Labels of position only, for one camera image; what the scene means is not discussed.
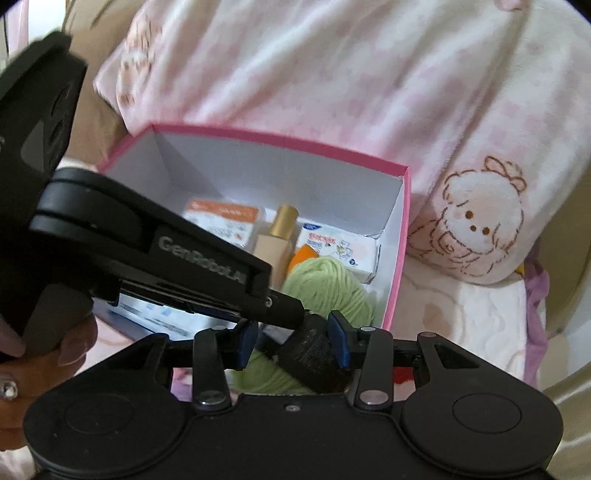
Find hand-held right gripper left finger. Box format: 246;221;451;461
78;320;258;411

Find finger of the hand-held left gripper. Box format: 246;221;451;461
263;293;308;329

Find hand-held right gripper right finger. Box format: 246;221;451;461
328;310;504;409

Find green yarn skein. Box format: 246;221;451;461
231;256;377;395

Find orange makeup sponge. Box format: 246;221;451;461
288;246;319;273

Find foundation bottle with gold cap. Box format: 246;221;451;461
253;204;300;291

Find white wet wipes pack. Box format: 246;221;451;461
295;220;378;284

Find blue tissue pack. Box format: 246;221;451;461
106;295;241;335

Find clear box with orange label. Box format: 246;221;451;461
183;198;266;252

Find pink cardboard box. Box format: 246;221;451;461
97;122;411;333

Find person's left hand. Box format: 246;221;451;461
0;318;99;450

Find brown pillow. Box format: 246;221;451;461
65;88;139;169

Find purple cloth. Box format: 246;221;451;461
524;258;552;386

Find beige bed headboard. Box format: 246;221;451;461
540;175;591;407

